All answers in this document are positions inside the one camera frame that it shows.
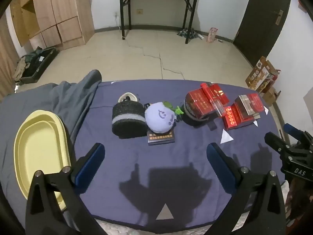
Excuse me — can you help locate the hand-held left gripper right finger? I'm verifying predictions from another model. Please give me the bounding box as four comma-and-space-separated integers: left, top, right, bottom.
206, 142, 286, 235

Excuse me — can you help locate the dark blue bed sheet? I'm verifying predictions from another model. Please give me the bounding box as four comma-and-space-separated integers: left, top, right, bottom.
71, 79, 290, 228

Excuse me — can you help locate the dark box gold print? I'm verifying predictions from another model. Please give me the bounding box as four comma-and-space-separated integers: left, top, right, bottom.
147, 128, 176, 145

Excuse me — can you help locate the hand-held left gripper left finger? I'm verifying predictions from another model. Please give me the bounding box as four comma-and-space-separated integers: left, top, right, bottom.
25, 142, 105, 235

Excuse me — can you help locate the plain red box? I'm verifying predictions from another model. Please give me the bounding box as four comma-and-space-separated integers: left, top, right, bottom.
185, 89, 213, 118

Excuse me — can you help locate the printed cardboard box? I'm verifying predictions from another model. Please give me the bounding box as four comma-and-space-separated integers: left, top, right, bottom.
246, 56, 280, 92

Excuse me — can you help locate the red box gold lantern print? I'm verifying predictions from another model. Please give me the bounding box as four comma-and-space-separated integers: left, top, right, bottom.
222, 103, 256, 131

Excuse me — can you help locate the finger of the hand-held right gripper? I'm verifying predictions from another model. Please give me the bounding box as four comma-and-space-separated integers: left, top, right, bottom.
264, 132, 294, 157
284, 124, 313, 147

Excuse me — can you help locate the dark brown door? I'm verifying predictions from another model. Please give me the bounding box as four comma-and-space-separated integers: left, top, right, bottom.
233, 0, 292, 65

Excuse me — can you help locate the open black suitcase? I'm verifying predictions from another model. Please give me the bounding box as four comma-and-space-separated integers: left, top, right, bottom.
13, 46, 60, 84

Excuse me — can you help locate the pale yellow oval basin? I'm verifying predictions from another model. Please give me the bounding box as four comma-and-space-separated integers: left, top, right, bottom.
13, 110, 74, 212

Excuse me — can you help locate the wooden wardrobe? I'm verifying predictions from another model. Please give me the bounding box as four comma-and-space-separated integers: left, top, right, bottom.
10, 0, 96, 52

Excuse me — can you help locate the beige curtain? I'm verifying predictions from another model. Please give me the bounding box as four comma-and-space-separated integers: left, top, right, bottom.
0, 20, 19, 98

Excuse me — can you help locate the pink printed bag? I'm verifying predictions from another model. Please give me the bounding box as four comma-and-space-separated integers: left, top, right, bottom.
207, 27, 219, 43

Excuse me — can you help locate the grey blanket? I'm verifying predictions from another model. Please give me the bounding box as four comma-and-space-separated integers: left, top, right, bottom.
0, 69, 103, 226

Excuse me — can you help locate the black foam cylinder grey stripe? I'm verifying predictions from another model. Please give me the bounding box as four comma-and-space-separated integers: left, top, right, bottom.
112, 101, 147, 138
183, 98, 211, 127

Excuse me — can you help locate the clear plastic box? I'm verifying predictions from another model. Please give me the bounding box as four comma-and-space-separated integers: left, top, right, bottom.
211, 99, 225, 117

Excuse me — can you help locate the silver and red box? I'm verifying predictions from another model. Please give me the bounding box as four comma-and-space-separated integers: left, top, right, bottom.
235, 94, 264, 119

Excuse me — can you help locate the purple plush toy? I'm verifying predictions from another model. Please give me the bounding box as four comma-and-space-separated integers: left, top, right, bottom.
144, 100, 185, 133

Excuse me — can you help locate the plain brown cardboard box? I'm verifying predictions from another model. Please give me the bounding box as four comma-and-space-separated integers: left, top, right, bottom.
263, 86, 282, 104

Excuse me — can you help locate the pile of clothes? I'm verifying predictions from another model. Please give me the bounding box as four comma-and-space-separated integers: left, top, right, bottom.
177, 28, 204, 40

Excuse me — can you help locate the white quilted blanket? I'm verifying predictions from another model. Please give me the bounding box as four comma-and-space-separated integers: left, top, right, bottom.
96, 219, 220, 235

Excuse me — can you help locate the red and white box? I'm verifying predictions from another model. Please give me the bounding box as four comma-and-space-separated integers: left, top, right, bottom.
200, 83, 230, 106

